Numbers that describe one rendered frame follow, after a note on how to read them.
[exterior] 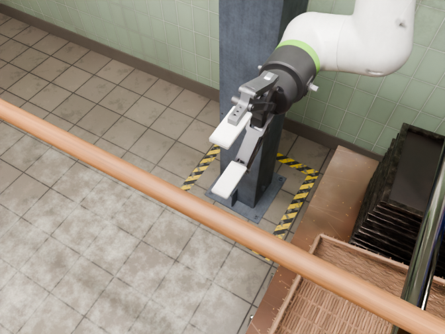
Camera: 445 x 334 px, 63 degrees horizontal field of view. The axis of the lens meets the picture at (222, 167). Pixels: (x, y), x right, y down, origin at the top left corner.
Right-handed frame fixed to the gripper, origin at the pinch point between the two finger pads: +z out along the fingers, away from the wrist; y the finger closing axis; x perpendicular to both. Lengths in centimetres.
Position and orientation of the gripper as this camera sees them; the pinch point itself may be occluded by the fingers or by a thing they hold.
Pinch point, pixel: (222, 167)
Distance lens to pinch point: 54.4
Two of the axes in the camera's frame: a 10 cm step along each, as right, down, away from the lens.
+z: -5.0, 7.1, -4.9
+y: 0.0, 5.6, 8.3
